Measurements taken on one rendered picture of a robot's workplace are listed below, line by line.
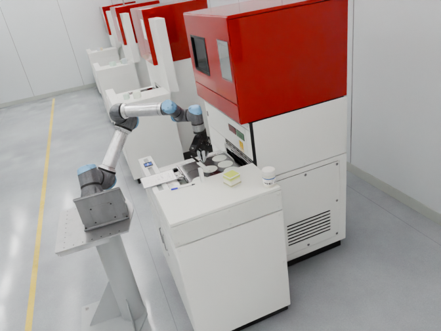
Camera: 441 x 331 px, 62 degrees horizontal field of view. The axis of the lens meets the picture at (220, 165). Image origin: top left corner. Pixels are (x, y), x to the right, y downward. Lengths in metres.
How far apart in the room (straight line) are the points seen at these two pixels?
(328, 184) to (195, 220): 1.14
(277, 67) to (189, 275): 1.25
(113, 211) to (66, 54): 8.04
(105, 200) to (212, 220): 0.65
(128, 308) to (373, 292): 1.62
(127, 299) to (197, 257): 0.80
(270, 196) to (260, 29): 0.89
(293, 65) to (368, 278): 1.56
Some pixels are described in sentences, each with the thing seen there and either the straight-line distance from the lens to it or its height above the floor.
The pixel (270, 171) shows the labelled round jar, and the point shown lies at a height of 1.06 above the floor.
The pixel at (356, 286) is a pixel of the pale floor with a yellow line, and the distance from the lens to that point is 2.79.
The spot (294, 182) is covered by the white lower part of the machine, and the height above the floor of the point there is 0.72.
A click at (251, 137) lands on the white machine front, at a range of 2.18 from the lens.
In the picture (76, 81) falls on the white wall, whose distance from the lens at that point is 10.11.
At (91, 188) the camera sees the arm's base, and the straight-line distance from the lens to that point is 2.24.
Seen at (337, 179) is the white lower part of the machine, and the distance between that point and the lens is 2.69.
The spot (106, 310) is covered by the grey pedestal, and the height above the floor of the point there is 0.10.
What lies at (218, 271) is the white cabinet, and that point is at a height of 0.57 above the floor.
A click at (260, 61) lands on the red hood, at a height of 1.56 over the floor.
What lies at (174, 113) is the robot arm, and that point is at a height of 1.35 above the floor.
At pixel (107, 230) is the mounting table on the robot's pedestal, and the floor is 0.82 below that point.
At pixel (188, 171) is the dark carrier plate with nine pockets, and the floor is 0.90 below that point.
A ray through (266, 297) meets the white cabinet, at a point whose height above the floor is 0.23.
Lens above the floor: 1.99
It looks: 27 degrees down
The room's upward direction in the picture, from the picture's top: 9 degrees counter-clockwise
